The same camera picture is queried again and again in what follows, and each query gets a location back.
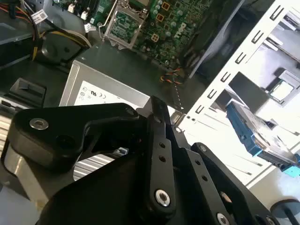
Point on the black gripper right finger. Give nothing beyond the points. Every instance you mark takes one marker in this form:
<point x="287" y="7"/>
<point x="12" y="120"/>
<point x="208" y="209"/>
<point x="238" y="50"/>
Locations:
<point x="211" y="178"/>

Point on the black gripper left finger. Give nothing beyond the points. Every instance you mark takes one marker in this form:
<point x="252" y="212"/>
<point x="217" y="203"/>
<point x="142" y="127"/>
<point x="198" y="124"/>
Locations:
<point x="47" y="140"/>

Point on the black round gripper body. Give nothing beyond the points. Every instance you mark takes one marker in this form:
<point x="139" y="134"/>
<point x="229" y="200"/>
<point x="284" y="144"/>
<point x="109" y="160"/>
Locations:
<point x="105" y="199"/>

